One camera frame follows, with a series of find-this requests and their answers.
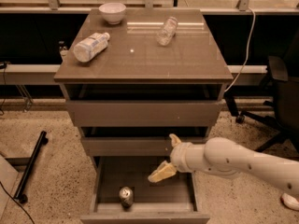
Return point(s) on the grey drawer cabinet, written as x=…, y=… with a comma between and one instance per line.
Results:
x=135, y=67

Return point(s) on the black office chair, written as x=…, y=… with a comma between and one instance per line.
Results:
x=282, y=73

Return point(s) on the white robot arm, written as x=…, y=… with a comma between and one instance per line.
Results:
x=226, y=158

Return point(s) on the white sneaker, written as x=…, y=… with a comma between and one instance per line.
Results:
x=290, y=201

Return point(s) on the black metal bar stand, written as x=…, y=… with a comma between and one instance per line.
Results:
x=19, y=194

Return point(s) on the grey bottom drawer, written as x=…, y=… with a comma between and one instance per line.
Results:
x=172, y=201

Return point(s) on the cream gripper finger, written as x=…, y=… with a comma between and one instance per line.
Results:
x=174, y=140
x=164, y=171

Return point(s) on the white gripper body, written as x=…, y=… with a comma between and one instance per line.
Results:
x=178, y=158

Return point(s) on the grey drawer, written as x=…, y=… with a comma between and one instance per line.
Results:
x=137, y=141
x=172, y=201
x=119, y=113

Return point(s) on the silver soda can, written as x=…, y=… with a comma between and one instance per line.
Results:
x=126, y=197

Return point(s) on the small bottle behind cabinet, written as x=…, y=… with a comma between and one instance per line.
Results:
x=63, y=49

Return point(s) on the grey top drawer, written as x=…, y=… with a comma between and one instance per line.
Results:
x=119, y=113

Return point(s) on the white ceramic bowl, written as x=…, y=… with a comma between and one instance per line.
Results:
x=112, y=13

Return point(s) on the grey middle drawer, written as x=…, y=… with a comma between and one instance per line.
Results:
x=137, y=141

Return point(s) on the white labelled plastic bottle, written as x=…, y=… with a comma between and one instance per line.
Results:
x=89, y=47

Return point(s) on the clear crumpled plastic bottle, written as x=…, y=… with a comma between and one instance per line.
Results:
x=167, y=31

